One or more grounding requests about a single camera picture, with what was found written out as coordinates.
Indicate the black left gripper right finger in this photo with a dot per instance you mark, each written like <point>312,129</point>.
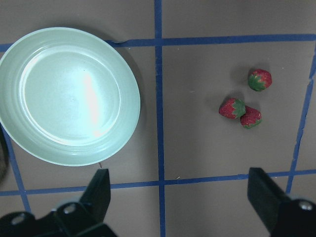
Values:
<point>282,215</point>

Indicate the light green plate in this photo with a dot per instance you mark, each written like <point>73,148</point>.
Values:
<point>67,97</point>

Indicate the strawberry plate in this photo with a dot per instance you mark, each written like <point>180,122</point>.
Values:
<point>232,108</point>

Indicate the wicker fruit basket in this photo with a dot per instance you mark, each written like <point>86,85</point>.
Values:
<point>4,157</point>

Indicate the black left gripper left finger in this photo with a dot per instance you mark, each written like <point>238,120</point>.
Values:
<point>96,197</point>

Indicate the strawberry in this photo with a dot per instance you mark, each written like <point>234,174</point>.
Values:
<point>251,118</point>
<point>259,80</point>

